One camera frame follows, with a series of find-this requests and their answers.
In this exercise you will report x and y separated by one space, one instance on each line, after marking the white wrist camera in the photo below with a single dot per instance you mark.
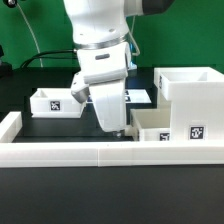
79 89

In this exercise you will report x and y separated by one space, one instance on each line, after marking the white marker tag sheet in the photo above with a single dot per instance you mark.
135 96

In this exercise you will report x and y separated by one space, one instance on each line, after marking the white drawer box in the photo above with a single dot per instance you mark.
55 103
149 125

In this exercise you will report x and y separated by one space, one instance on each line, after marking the white border fence frame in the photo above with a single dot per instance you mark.
73 154

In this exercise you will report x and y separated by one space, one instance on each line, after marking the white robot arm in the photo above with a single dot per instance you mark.
100 34

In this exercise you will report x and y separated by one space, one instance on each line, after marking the white drawer box rear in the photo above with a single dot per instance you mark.
55 103

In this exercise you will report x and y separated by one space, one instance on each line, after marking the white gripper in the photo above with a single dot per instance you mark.
104 71

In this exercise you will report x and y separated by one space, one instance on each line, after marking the white drawer cabinet housing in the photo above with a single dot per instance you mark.
196 96

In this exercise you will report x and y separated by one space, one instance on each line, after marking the black object at left edge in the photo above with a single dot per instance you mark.
5 67

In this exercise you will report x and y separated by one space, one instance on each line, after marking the white drawer box front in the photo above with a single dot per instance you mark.
149 125

